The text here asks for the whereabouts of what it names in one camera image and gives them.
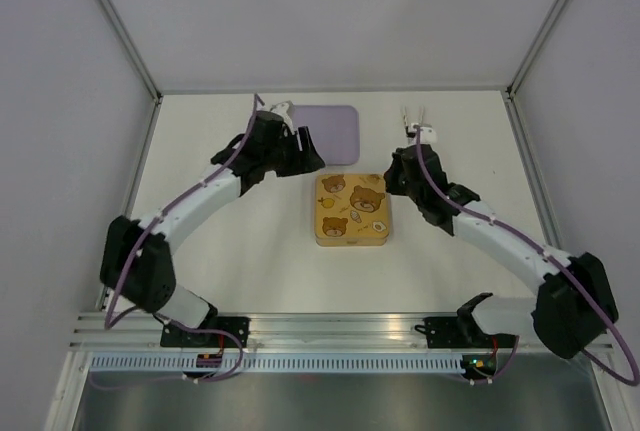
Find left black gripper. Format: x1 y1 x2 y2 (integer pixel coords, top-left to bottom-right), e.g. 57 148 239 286
263 127 325 178

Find silver tin lid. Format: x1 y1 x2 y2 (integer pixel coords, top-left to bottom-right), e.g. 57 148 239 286
314 174 391 247

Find white tongs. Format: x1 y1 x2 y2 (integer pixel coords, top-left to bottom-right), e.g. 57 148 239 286
400 105 427 142

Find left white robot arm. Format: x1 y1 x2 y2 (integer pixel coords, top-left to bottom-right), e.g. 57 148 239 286
100 101 325 347

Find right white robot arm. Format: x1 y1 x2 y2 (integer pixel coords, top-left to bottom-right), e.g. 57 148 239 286
384 144 619 359

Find purple plastic tray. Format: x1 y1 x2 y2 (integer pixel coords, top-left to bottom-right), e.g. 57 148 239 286
293 105 360 166

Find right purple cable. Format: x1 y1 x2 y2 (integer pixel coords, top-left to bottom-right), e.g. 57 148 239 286
414 133 639 386

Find purple cable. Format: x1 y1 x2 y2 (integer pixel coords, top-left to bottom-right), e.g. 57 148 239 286
414 133 639 386
89 93 266 392

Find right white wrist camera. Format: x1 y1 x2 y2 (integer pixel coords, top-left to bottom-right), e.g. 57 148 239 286
405 123 438 146

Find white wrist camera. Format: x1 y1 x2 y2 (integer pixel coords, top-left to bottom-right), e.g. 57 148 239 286
269 101 295 132
405 123 438 146

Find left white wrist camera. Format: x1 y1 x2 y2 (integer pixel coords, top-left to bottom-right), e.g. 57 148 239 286
269 101 295 132

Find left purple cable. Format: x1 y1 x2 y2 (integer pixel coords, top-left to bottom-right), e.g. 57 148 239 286
89 93 266 392

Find aluminium mounting rail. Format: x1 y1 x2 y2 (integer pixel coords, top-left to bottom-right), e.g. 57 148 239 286
67 311 615 352

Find right aluminium frame post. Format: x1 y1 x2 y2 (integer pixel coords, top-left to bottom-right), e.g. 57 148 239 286
503 0 601 98

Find aluminium frame post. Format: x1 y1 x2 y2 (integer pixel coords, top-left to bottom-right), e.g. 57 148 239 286
69 0 162 102
503 0 601 98

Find left aluminium frame post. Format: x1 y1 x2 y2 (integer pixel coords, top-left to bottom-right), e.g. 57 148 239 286
69 0 162 102

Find white slotted cable duct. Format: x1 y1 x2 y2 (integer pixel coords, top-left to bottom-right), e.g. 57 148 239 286
90 352 464 374

